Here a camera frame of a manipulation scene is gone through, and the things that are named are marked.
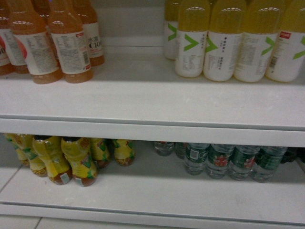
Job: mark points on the clear water bottle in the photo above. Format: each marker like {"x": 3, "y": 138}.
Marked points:
{"x": 266, "y": 162}

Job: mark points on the upper white shelf board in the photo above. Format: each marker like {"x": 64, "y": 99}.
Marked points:
{"x": 137, "y": 95}

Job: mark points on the water bottle with barcode label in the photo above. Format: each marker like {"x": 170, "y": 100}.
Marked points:
{"x": 195, "y": 157}

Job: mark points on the white metal shelf board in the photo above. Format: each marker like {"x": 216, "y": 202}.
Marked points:
{"x": 157, "y": 191}

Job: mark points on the water bottle with athletes label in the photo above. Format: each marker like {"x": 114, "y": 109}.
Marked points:
{"x": 218, "y": 160}

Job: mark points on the right rear water bottle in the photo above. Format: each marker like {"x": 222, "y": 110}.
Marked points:
{"x": 242, "y": 161}

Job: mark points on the yellow drink bottle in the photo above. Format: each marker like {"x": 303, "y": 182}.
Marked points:
{"x": 224, "y": 39}
{"x": 171, "y": 8}
{"x": 193, "y": 26}
{"x": 260, "y": 30}

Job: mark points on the lemon tea bottle lower front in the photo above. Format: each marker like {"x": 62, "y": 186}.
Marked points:
{"x": 77, "y": 152}

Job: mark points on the lemon tea bottle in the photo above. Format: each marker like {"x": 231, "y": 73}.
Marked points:
{"x": 77, "y": 152}
{"x": 48, "y": 148}

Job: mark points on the orange C100 juice bottle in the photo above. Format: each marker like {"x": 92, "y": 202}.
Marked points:
{"x": 91, "y": 30}

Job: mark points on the lemon tea bottle lower middle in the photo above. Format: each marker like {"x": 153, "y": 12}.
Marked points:
{"x": 48, "y": 148}

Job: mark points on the yellow drink bottle rear left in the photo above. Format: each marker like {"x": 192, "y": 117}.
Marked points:
{"x": 171, "y": 8}

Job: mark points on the orange juice bottle front right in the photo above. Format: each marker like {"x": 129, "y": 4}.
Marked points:
{"x": 70, "y": 43}

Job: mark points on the yellow drink bottle right edge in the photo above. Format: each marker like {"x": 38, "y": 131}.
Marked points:
{"x": 289, "y": 51}

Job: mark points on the orange juice bottle left edge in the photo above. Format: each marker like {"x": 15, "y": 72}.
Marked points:
{"x": 5, "y": 65}

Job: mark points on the orange juice bottle front left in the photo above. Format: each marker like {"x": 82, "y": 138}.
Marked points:
{"x": 29, "y": 30}

